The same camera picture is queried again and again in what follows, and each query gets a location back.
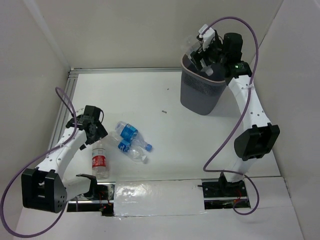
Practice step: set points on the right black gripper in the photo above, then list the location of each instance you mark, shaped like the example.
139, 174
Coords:
197, 55

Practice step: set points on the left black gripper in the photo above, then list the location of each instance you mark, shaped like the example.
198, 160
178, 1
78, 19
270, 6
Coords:
99, 132

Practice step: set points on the clear bottle white blue label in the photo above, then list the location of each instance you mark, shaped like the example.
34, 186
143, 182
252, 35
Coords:
190, 44

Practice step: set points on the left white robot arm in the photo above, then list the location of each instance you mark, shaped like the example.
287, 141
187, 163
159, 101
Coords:
43, 187

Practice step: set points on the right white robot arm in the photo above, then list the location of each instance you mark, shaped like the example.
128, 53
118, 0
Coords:
259, 134

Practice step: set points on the grey mesh waste bin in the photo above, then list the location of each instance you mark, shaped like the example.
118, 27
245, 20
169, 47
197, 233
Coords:
200, 92

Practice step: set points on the red label water bottle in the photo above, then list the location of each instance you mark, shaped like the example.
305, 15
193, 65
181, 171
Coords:
100, 163

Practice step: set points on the blue label bottle white cap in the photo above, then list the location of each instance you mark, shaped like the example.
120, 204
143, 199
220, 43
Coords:
135, 153

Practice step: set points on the clear tape sheet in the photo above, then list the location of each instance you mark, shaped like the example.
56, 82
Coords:
158, 198

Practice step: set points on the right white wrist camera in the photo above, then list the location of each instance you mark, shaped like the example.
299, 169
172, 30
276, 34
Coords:
206, 35

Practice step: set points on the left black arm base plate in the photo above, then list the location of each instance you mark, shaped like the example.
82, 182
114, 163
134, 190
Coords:
102, 201

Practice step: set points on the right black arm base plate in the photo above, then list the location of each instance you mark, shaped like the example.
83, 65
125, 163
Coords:
221, 195

